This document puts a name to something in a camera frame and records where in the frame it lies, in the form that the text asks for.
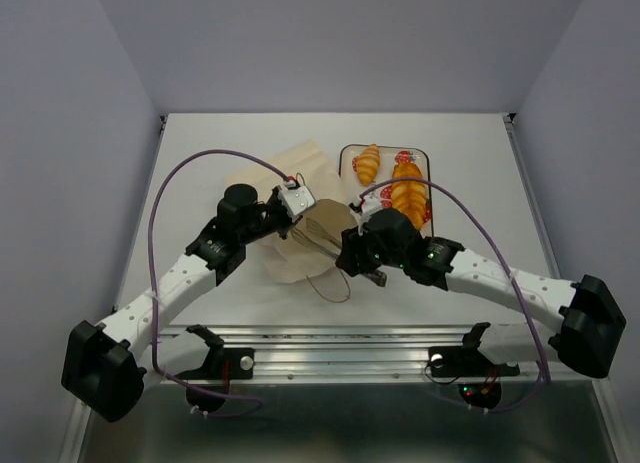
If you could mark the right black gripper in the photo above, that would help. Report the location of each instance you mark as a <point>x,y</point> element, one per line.
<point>352,241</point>

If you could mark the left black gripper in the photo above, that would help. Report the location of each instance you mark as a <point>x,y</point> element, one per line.
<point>287,224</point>

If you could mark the fake twisted bread loaf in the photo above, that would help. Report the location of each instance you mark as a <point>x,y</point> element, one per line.
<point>409,197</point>

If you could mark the beige paper bag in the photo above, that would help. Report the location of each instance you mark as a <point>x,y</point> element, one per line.
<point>308,254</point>

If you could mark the fake croissant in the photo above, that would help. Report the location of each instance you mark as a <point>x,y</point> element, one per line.
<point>366,164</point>

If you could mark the metal tongs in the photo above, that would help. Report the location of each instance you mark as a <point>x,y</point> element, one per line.
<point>316,238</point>

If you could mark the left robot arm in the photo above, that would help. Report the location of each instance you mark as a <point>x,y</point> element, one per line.
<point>107,364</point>

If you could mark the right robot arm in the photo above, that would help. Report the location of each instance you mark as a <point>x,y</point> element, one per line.
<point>578,324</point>

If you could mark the strawberry print tray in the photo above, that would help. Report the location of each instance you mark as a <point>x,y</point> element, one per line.
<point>389,157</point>

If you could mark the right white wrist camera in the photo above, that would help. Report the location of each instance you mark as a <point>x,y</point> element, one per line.
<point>363,208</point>

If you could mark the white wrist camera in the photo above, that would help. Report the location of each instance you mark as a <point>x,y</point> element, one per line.
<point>296,200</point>
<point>363,208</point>

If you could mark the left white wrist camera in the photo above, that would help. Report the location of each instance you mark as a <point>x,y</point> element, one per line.
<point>296,200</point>

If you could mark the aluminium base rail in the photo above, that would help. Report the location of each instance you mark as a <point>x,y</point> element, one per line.
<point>371,354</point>

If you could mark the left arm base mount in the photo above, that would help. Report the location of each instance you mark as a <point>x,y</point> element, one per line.
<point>221,363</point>

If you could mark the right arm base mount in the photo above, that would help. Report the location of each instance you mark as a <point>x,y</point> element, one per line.
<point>478,379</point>

